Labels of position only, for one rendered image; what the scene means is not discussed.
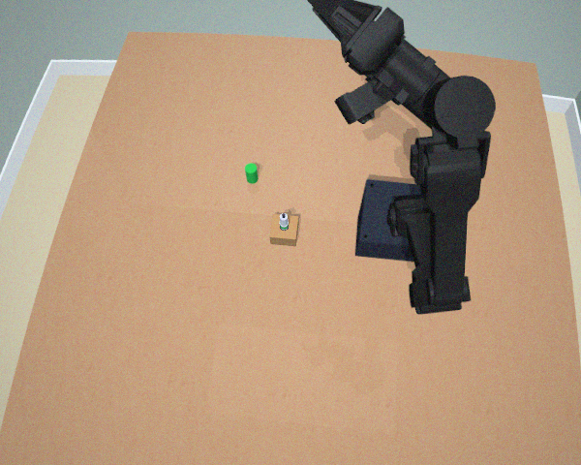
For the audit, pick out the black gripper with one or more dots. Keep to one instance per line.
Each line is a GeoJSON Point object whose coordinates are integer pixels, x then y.
{"type": "Point", "coordinates": [367, 44]}

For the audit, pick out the green cylinder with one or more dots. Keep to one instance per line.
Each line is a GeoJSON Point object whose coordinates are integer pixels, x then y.
{"type": "Point", "coordinates": [251, 173]}

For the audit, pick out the tan wooden block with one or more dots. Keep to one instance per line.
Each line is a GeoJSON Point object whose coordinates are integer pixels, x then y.
{"type": "Point", "coordinates": [284, 237]}

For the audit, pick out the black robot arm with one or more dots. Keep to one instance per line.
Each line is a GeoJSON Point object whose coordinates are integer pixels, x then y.
{"type": "Point", "coordinates": [448, 167]}

